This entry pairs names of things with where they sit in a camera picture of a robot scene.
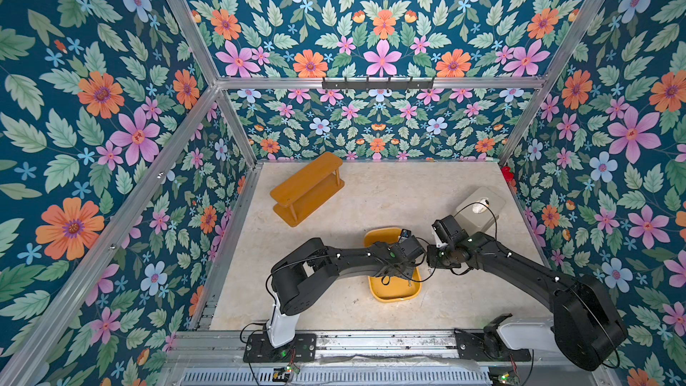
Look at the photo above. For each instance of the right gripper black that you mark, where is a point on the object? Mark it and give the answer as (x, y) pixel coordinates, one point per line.
(437, 255)

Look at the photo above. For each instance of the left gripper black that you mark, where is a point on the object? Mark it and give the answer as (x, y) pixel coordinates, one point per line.
(409, 269)

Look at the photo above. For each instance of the yellow plastic storage tray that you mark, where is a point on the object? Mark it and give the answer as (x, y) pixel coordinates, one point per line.
(392, 289)

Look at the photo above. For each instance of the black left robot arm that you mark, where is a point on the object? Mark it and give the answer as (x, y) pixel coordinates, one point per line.
(297, 281)

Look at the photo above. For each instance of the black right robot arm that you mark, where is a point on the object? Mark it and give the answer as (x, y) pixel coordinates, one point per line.
(584, 324)

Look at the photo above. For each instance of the beige tissue box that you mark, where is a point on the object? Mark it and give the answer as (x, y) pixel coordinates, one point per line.
(479, 212)

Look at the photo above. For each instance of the orange wooden two-tier shelf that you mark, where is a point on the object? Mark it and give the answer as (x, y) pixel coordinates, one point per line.
(307, 190)

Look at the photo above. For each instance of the small circuit board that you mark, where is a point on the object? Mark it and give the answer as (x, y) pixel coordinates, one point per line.
(284, 374)

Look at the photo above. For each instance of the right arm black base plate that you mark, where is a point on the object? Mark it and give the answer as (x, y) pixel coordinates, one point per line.
(486, 345)

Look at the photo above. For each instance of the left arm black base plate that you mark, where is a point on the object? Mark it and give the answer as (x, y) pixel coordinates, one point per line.
(259, 349)

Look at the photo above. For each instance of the black hook rail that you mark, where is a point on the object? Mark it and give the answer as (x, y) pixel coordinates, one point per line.
(368, 83)

